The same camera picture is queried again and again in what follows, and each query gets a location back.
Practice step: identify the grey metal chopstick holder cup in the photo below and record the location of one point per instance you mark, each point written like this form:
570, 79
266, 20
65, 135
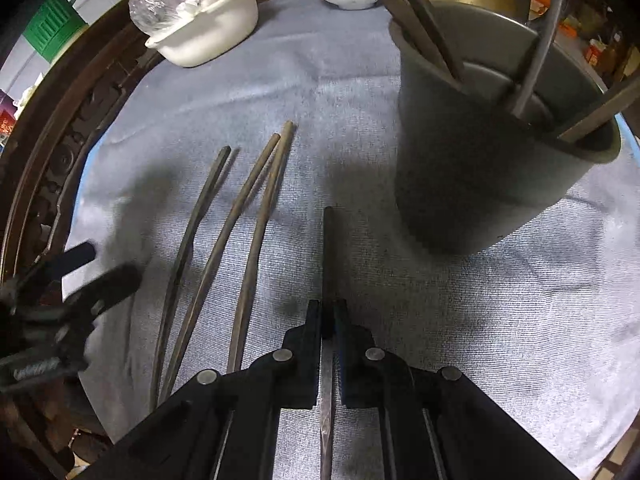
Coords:
475, 170

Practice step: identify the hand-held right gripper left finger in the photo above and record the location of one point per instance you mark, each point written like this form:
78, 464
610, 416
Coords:
310, 355

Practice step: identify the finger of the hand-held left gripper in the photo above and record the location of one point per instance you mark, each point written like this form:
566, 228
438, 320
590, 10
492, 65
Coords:
75, 257
110, 285

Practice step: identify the green thermos flask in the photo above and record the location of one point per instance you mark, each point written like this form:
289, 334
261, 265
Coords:
50, 25

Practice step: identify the carved dark wooden bench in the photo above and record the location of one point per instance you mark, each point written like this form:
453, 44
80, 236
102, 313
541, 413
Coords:
60, 150

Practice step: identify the grey towel cloth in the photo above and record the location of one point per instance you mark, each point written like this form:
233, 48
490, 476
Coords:
350, 120

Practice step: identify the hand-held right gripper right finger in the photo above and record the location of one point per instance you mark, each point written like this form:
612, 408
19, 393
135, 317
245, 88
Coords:
340, 355

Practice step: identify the large white bowl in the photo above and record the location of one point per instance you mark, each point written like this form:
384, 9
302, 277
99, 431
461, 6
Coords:
205, 35

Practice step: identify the dark slender chopstick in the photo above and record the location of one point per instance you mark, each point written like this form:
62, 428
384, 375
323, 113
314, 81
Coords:
192, 230
225, 225
400, 20
430, 15
542, 40
600, 112
327, 260
257, 240

